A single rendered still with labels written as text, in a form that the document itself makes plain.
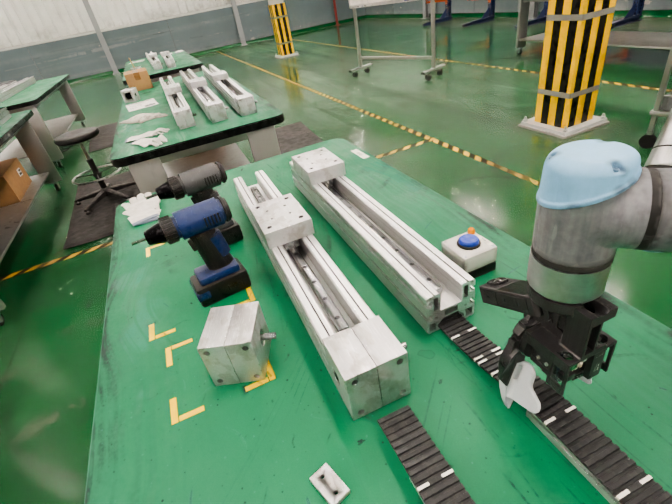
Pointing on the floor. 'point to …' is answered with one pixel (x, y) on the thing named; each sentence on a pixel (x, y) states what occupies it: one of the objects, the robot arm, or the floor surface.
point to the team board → (394, 56)
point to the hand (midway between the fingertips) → (529, 385)
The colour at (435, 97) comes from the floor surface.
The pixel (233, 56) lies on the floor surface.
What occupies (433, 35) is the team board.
